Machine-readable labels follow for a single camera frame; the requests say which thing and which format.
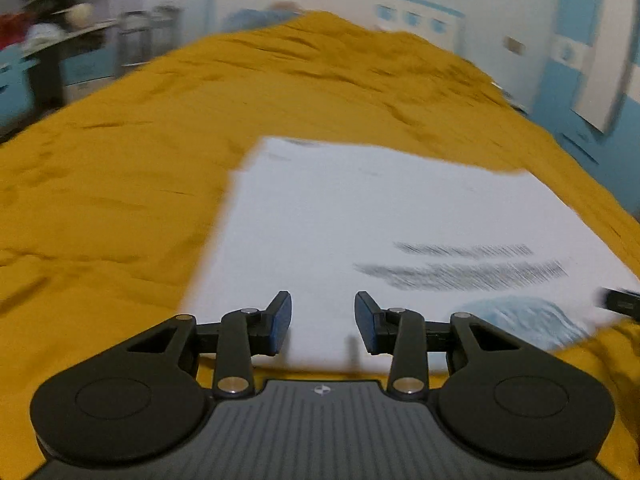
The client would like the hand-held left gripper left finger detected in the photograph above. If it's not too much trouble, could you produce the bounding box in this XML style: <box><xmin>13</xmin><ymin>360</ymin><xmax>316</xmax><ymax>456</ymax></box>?
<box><xmin>125</xmin><ymin>290</ymin><xmax>293</xmax><ymax>401</ymax></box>

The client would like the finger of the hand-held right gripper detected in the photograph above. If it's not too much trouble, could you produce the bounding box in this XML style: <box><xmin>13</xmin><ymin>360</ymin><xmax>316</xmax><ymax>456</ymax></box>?
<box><xmin>597</xmin><ymin>286</ymin><xmax>640</xmax><ymax>322</ymax></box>

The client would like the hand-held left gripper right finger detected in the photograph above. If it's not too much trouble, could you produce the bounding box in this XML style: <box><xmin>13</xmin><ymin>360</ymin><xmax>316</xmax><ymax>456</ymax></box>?
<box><xmin>353</xmin><ymin>290</ymin><xmax>516</xmax><ymax>401</ymax></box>

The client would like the white long-sleeve sweatshirt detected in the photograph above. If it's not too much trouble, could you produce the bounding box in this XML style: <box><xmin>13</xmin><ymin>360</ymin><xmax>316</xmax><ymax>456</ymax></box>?
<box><xmin>179</xmin><ymin>135</ymin><xmax>640</xmax><ymax>377</ymax></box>

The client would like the mustard yellow blanket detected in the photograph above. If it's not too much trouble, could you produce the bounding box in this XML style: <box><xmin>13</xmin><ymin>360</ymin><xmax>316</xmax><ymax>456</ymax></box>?
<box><xmin>0</xmin><ymin>10</ymin><xmax>640</xmax><ymax>480</ymax></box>

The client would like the blue and white wardrobe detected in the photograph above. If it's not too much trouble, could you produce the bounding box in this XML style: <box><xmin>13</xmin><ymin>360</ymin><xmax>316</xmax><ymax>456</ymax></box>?
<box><xmin>527</xmin><ymin>0</ymin><xmax>640</xmax><ymax>201</ymax></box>

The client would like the blue pillow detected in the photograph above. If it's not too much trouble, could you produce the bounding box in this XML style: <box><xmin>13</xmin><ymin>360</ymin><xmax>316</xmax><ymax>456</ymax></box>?
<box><xmin>222</xmin><ymin>1</ymin><xmax>303</xmax><ymax>32</ymax></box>

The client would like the white and blue headboard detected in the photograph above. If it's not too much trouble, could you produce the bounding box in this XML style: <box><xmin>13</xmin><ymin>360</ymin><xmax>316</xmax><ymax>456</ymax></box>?
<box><xmin>207</xmin><ymin>0</ymin><xmax>467</xmax><ymax>58</ymax></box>

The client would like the grey metal cart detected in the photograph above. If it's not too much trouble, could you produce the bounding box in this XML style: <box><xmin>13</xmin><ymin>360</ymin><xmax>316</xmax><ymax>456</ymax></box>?
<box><xmin>116</xmin><ymin>6</ymin><xmax>177</xmax><ymax>70</ymax></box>

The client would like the white shelf unit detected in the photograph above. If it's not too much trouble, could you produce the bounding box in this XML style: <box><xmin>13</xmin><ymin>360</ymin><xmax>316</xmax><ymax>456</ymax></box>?
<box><xmin>20</xmin><ymin>19</ymin><xmax>123</xmax><ymax>111</ymax></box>

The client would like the blue cabinet with face cutout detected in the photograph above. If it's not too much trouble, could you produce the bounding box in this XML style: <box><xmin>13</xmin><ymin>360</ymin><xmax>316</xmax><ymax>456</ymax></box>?
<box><xmin>0</xmin><ymin>55</ymin><xmax>42</xmax><ymax>133</ymax></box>

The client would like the round white ball lamp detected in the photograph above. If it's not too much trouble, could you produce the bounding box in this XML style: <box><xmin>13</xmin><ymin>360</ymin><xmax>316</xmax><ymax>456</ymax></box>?
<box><xmin>66</xmin><ymin>3</ymin><xmax>97</xmax><ymax>30</ymax></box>

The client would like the white plastic bag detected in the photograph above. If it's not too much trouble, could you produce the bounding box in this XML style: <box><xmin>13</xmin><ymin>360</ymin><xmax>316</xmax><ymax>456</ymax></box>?
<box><xmin>25</xmin><ymin>22</ymin><xmax>63</xmax><ymax>47</ymax></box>

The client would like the red bag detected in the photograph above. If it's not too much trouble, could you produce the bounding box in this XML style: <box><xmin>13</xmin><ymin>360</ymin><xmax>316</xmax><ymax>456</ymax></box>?
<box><xmin>0</xmin><ymin>11</ymin><xmax>32</xmax><ymax>51</ymax></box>

